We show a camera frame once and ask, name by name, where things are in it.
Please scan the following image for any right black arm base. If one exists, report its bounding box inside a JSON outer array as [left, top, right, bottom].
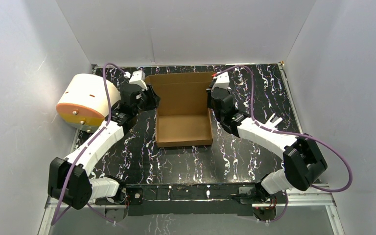
[[230, 182, 289, 225]]

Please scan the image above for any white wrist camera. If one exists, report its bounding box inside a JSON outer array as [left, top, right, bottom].
[[211, 71, 230, 91], [124, 70, 148, 91]]

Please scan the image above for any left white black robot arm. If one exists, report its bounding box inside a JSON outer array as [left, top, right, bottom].
[[47, 84, 160, 210]]

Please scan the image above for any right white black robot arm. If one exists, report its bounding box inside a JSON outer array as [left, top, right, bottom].
[[206, 88, 328, 203]]

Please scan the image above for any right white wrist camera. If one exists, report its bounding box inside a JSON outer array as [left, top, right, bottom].
[[211, 71, 230, 91]]

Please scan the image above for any aluminium front frame rail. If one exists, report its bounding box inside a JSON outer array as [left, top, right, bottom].
[[89, 183, 335, 208]]

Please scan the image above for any small white plastic clip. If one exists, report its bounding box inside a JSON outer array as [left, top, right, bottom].
[[264, 113, 283, 129]]

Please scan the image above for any cream cylindrical drum device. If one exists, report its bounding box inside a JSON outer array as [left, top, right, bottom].
[[56, 73, 109, 133]]

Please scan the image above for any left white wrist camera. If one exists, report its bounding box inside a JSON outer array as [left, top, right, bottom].
[[124, 70, 148, 91]]

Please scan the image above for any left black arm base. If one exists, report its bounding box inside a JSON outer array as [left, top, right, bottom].
[[104, 185, 143, 223]]

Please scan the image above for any brown cardboard box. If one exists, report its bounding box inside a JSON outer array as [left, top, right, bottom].
[[146, 72, 213, 148]]

